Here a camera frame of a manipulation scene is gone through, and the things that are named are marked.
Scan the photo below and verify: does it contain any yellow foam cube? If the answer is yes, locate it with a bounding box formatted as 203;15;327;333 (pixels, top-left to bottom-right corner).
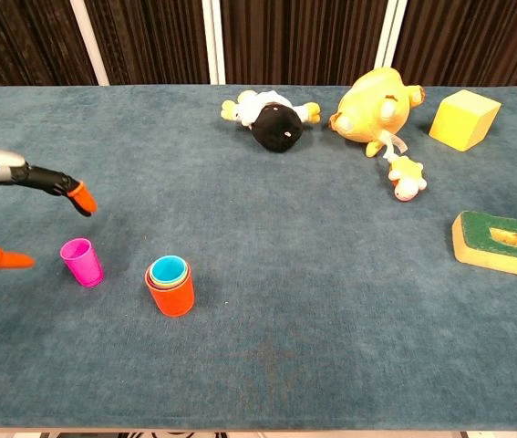
429;89;502;152

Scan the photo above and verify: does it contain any green-topped sponge block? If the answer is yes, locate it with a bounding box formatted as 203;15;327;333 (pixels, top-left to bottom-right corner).
450;210;517;281

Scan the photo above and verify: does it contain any orange plastic cup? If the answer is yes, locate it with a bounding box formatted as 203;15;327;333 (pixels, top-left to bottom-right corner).
143;255;195;318

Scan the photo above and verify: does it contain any white partition post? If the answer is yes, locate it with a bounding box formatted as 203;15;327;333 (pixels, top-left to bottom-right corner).
69;0;111;87
202;0;226;86
374;0;408;70

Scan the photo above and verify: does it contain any cyan plastic cup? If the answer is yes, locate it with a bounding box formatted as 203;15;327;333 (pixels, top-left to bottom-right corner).
150;255;189;282

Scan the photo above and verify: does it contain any teal table cloth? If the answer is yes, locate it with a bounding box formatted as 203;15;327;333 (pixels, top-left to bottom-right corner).
0;84;517;433

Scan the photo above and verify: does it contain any large yellow plush bear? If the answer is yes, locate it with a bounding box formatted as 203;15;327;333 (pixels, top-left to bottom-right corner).
328;67;427;159

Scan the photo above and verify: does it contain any dark blue plastic cup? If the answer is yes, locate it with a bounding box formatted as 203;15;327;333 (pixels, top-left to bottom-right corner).
146;260;191;289

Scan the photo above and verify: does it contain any black-headed plush doll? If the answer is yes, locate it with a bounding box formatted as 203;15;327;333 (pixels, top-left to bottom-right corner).
220;89;322;154

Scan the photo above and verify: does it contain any small yellow plush pendant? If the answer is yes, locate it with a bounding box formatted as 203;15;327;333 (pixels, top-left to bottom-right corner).
386;154;429;203

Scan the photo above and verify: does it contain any magenta plastic cup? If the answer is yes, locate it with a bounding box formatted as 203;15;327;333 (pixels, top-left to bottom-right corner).
59;237;105;288

